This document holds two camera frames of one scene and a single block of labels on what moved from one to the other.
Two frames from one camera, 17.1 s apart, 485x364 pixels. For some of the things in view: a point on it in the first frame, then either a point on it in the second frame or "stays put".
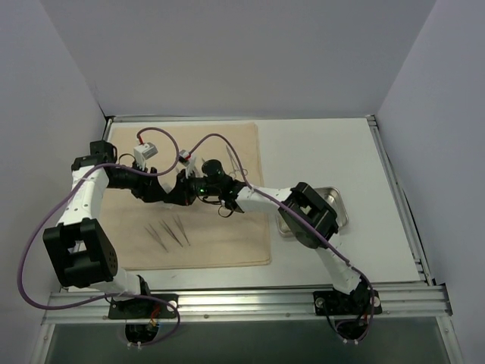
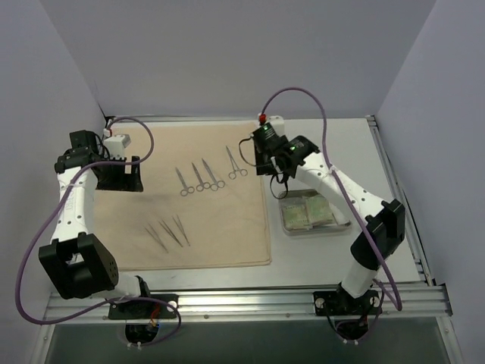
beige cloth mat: x=159 y=235 stays put
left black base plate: x=149 y=308 stays put
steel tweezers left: x=154 y=235 stays put
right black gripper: x=186 y=188 to x=266 y=163
